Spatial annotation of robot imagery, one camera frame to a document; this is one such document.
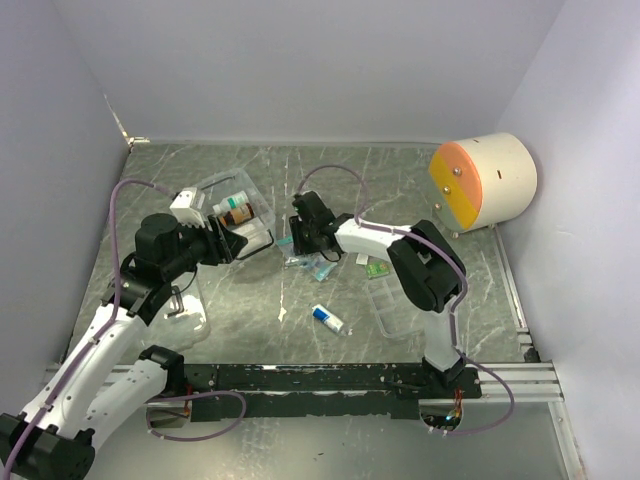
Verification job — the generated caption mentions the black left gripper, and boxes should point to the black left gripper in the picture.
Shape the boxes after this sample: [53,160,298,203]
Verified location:
[163,213,249,280]

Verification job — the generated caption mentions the brown bottle orange label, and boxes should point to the brown bottle orange label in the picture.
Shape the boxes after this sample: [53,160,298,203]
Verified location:
[219,203,255,227]

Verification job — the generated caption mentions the white bottle green label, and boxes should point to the white bottle green label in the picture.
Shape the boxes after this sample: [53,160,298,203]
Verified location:
[213,190,249,215]

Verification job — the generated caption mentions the clear plastic medicine box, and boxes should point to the clear plastic medicine box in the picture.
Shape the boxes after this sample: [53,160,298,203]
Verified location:
[195,168,275,261]

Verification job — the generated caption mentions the green white medicine box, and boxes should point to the green white medicine box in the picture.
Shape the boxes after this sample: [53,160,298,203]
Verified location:
[366,262,391,279]

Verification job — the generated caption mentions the clear compartment tray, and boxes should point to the clear compartment tray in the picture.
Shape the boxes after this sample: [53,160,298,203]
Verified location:
[365,275,419,339]

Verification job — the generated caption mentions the teal cartoon plaster packet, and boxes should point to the teal cartoon plaster packet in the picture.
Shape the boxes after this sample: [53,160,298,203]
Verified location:
[302,257,337,282]

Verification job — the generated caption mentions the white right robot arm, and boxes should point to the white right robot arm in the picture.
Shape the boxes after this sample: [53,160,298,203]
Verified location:
[289,191,468,398]

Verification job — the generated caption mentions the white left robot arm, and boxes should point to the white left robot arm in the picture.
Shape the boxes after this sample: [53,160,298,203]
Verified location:
[1,213,248,479]

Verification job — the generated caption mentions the cream cylinder orange face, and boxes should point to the cream cylinder orange face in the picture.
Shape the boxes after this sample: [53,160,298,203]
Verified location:
[426,133,538,233]

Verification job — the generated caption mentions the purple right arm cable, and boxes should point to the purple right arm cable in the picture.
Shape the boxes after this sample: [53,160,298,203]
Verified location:
[295,164,471,351]

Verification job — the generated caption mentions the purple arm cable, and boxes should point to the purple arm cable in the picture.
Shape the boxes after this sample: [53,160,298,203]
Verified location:
[0,178,174,480]
[295,164,471,351]

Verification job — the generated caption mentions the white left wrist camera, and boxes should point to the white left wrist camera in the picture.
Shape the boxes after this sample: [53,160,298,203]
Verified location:
[170,187,207,229]

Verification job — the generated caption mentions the clear box lid black handle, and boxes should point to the clear box lid black handle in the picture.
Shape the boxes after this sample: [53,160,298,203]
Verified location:
[145,273,211,353]

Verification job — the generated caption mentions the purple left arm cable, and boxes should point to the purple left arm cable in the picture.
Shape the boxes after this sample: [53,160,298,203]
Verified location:
[0,178,174,480]

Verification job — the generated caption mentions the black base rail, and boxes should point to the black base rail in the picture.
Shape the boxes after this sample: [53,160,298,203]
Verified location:
[151,362,481,422]

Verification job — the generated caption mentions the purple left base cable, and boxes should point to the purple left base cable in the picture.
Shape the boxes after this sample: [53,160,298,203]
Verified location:
[145,389,249,442]

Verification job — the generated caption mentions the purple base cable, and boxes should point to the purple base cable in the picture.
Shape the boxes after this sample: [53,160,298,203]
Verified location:
[145,389,249,442]
[429,359,516,437]

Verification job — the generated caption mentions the aluminium frame rail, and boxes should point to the aluminium frame rail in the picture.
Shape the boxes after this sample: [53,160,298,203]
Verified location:
[44,363,565,404]

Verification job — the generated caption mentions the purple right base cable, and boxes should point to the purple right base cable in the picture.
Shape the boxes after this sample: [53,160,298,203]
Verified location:
[429,359,516,437]

